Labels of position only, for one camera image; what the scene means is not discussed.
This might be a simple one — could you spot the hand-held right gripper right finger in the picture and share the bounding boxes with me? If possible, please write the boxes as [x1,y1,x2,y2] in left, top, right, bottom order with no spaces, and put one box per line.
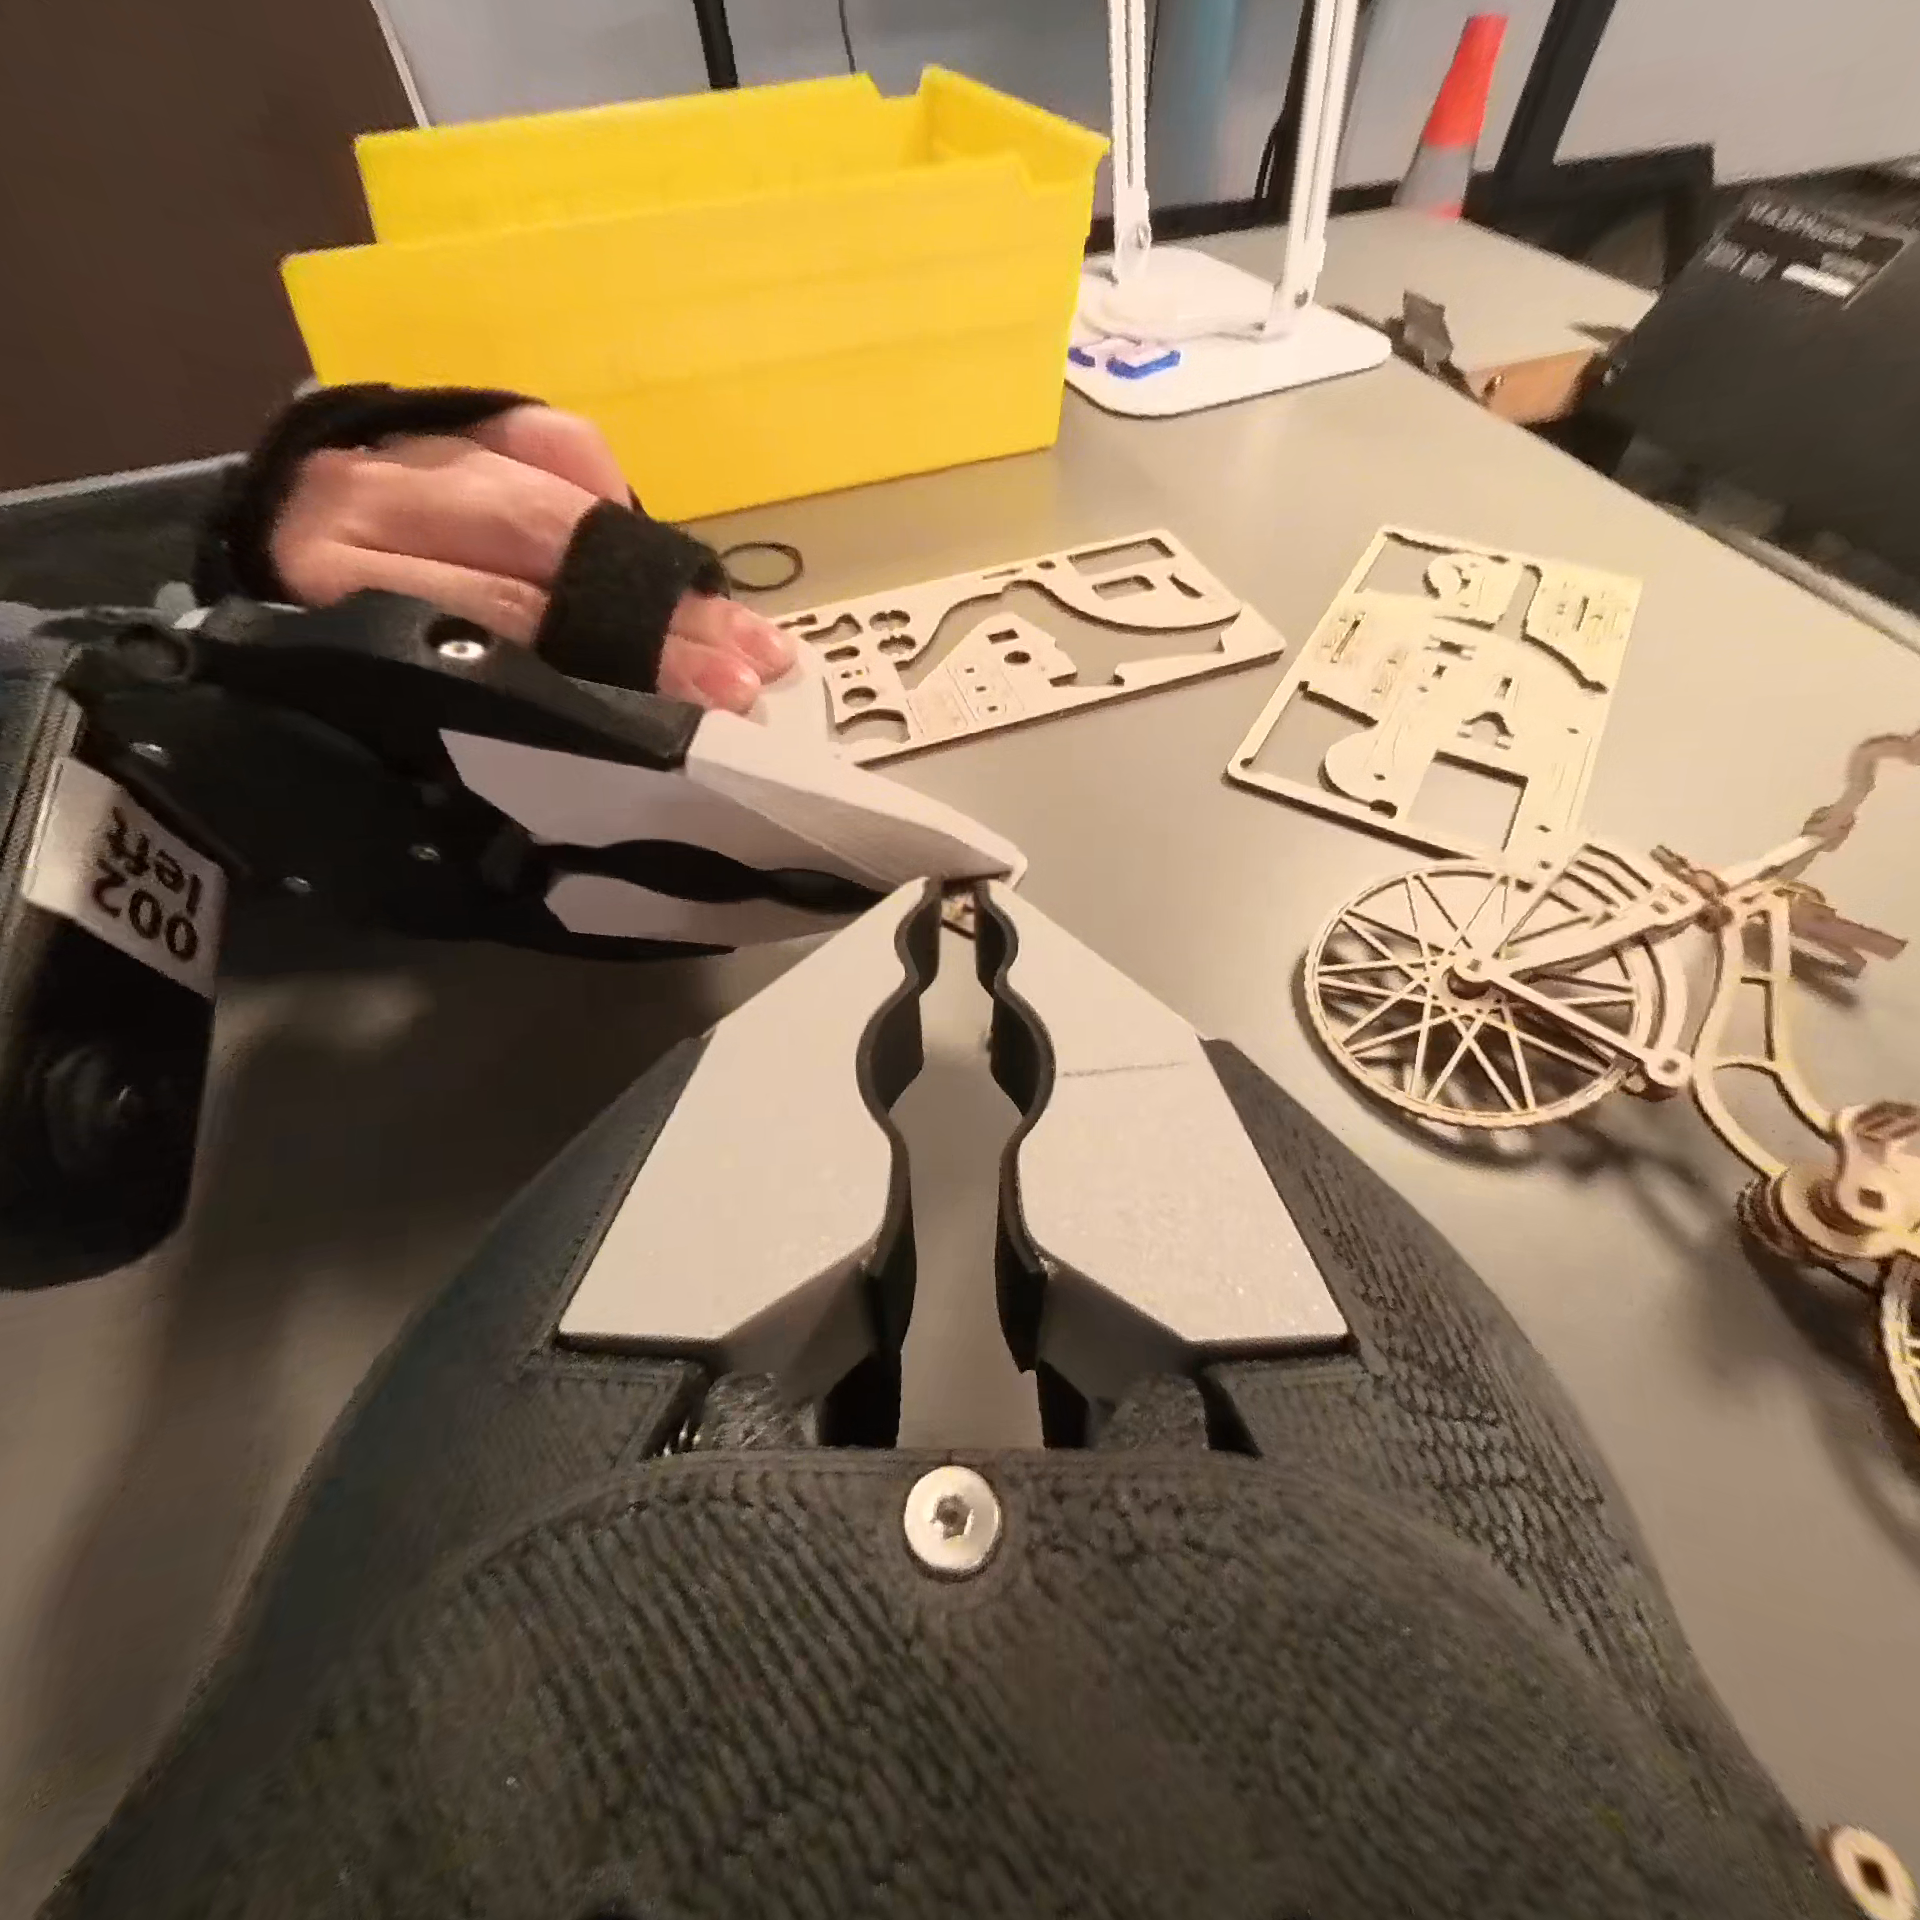
[971,881,1353,1377]

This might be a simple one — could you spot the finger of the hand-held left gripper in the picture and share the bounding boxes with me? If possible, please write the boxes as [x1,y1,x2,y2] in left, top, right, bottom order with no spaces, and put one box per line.
[544,862,903,955]
[439,711,1033,889]

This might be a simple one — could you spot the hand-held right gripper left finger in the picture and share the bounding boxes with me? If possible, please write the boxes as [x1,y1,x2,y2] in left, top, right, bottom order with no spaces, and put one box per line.
[555,872,945,1377]

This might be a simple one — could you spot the wooden bicycle model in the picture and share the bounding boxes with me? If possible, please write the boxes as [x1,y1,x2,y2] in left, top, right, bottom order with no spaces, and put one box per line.
[1305,731,1920,1427]

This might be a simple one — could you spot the wooden parts sheet curved cutouts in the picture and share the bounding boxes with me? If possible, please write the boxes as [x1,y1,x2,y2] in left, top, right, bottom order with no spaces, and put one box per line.
[773,527,1289,767]

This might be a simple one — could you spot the wooden parts sheet square cutouts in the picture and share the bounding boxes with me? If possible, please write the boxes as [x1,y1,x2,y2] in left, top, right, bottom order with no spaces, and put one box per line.
[1228,525,1643,863]

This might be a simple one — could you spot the person's left hand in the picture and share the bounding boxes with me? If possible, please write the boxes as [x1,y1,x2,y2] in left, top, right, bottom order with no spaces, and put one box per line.
[273,401,806,713]

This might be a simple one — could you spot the yellow plastic bin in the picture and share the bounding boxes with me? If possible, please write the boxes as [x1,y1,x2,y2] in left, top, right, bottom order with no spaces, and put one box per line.
[281,63,1113,523]

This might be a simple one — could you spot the white stand with wooden board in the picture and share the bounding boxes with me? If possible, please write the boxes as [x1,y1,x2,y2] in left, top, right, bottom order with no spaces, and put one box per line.
[1064,0,1397,419]

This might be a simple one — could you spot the brown wooden board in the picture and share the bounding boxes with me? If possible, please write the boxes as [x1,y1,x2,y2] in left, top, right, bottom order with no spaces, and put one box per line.
[1387,293,1623,430]

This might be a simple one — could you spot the small wooden piece square hole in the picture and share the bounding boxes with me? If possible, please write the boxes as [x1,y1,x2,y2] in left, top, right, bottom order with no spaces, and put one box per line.
[1815,1822,1920,1920]

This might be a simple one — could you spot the orange traffic cone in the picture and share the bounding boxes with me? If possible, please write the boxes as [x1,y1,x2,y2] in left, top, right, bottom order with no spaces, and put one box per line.
[1399,11,1512,214]

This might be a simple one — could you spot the black box white label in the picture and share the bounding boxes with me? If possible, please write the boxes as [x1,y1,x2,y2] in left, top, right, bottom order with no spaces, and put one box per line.
[1558,187,1920,633]

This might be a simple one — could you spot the black monitor stand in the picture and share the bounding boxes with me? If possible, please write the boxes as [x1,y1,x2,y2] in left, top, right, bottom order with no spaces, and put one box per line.
[1499,0,1613,174]

